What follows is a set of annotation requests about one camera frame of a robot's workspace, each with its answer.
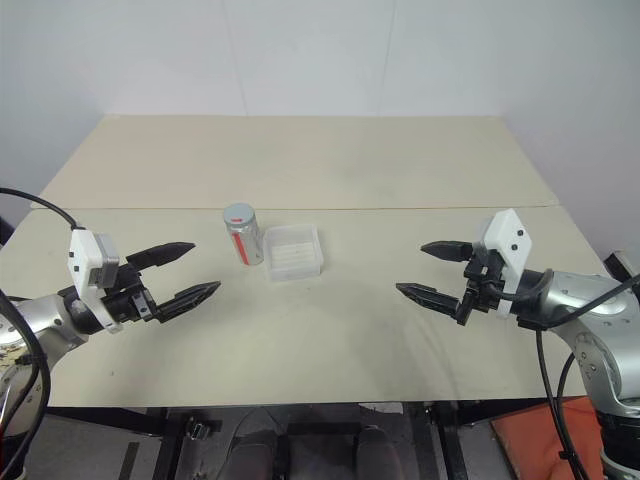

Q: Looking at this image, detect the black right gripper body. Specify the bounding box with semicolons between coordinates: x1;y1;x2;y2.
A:
456;243;507;327

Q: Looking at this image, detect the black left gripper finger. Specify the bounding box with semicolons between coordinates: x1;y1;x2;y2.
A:
124;241;197;274
154;280;223;324

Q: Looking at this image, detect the grey jar lid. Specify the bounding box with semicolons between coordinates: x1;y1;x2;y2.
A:
223;202;257;227

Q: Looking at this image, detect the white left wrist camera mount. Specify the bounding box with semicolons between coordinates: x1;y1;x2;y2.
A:
68;228;124;335

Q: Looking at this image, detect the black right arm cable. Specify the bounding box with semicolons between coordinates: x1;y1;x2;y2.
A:
479;268;640;480

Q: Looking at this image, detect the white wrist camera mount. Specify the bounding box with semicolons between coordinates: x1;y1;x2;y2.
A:
68;228;124;335
473;208;534;319

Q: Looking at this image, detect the black table frame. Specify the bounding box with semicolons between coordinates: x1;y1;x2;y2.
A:
43;396;589;480

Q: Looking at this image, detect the orange floor pad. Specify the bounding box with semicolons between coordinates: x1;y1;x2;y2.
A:
488;396;609;480

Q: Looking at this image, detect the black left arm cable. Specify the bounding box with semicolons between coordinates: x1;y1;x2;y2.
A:
0;187;86;480

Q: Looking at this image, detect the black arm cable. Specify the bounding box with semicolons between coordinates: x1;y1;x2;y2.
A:
0;187;86;480
479;268;640;480

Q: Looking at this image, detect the black strap with metal buckle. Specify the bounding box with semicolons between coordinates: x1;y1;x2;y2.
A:
184;418;224;443

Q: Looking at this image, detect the clear plastic square container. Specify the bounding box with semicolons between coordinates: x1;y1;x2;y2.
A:
262;223;323;284

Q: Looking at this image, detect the silver red can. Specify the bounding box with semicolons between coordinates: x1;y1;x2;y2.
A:
223;202;265;268

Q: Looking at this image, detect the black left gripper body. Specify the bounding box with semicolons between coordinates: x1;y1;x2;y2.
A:
101;262;165;327

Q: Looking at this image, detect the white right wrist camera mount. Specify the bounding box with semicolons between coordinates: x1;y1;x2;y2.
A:
473;208;534;319

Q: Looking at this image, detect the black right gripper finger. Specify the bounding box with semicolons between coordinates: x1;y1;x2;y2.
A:
420;240;475;263
395;282;464;318

